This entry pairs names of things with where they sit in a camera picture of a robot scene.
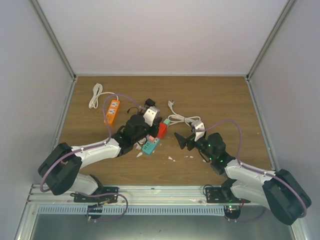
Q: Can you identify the teal power strip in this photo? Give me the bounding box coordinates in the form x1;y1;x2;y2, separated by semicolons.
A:
142;138;160;156

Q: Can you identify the red cube socket adapter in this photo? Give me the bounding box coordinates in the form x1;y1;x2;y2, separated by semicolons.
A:
157;122;168;140

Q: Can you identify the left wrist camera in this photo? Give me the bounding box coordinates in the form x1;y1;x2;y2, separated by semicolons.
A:
143;106;160;127

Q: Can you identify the orange power strip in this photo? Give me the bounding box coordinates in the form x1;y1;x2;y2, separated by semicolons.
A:
104;100;121;125

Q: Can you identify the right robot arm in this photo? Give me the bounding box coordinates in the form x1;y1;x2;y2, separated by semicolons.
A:
174;132;312;226

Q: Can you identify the white cord of orange strip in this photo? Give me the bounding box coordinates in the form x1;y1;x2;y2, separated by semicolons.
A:
88;83;119;109

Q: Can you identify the white cord of teal strip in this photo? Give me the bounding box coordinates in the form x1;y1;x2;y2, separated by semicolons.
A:
167;99;202;126

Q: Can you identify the aluminium frame post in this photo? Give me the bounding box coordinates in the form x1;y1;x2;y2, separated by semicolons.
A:
29;0;77;81
245;0;297;82

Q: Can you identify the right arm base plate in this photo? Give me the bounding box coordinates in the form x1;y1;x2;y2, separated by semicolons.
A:
202;184;250;204

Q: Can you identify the grey slotted cable duct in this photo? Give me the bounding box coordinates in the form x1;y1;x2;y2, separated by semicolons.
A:
37;204;225;216

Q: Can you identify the aluminium front rail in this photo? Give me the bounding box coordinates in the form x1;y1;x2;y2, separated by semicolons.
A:
27;184;208;206

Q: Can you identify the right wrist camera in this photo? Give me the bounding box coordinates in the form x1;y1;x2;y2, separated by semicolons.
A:
191;120;206;142

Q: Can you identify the right aluminium frame post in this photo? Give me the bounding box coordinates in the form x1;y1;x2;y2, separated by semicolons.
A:
245;0;297;82

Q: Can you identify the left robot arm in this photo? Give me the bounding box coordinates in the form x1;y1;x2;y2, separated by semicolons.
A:
38;114;162;202

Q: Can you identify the left aluminium frame post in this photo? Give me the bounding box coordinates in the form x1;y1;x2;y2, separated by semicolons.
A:
29;0;77;81

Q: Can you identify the green plug adapter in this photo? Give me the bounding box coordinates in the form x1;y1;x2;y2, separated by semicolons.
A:
163;118;171;126

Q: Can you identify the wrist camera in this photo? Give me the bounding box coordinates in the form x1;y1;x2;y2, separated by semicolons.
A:
191;120;206;142
143;106;160;127

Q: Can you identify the black power adapter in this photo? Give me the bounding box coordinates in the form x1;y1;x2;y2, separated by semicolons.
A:
145;98;156;107

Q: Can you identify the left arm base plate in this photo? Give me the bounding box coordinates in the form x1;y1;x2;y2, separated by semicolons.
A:
70;186;119;204

